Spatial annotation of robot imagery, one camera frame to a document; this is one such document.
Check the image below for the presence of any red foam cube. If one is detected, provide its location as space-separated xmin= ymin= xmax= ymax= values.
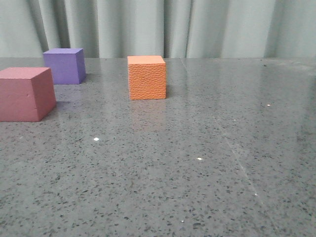
xmin=0 ymin=67 xmax=56 ymax=122

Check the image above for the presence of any orange foam cube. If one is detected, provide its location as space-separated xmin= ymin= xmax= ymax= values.
xmin=127 ymin=55 xmax=166 ymax=100

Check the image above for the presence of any purple foam cube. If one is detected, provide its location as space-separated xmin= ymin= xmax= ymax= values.
xmin=43 ymin=48 xmax=86 ymax=84

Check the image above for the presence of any pale green curtain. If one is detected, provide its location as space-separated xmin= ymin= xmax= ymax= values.
xmin=0 ymin=0 xmax=316 ymax=58

